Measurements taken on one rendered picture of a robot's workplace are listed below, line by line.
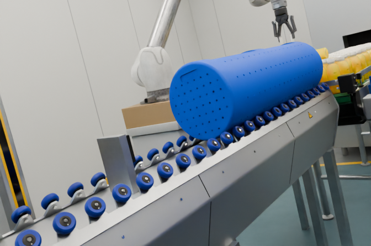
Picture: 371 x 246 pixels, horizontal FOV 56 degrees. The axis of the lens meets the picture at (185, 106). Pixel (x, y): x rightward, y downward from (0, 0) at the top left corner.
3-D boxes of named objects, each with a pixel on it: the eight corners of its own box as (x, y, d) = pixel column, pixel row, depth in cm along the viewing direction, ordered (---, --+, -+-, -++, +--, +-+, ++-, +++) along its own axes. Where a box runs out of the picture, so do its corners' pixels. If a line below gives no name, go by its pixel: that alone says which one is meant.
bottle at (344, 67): (338, 92, 199) (331, 60, 198) (346, 89, 202) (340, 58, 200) (347, 92, 193) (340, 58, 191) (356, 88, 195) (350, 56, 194)
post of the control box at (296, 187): (301, 229, 236) (270, 85, 228) (303, 226, 239) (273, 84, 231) (307, 230, 233) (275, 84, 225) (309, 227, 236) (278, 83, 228)
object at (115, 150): (110, 192, 97) (96, 139, 95) (121, 187, 100) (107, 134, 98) (133, 194, 90) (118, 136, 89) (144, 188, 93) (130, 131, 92)
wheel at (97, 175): (90, 174, 98) (94, 178, 97) (103, 168, 101) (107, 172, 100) (88, 186, 100) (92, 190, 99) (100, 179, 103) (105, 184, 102)
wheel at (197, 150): (188, 151, 103) (191, 146, 102) (197, 146, 106) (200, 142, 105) (198, 162, 101) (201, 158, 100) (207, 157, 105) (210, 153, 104)
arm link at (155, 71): (150, 92, 170) (141, 47, 168) (141, 92, 187) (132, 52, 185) (180, 85, 176) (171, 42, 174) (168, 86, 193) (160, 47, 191)
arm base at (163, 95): (133, 106, 176) (131, 95, 176) (160, 98, 194) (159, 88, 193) (160, 103, 165) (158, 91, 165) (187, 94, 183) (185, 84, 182)
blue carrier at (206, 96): (184, 147, 131) (158, 76, 132) (282, 100, 196) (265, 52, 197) (245, 131, 112) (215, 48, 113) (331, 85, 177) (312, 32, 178)
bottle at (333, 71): (329, 94, 199) (323, 62, 198) (342, 91, 198) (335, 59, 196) (332, 95, 192) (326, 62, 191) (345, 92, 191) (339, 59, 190)
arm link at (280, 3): (281, -4, 205) (284, 6, 206) (288, -4, 212) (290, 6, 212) (268, 1, 211) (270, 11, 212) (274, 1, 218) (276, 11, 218)
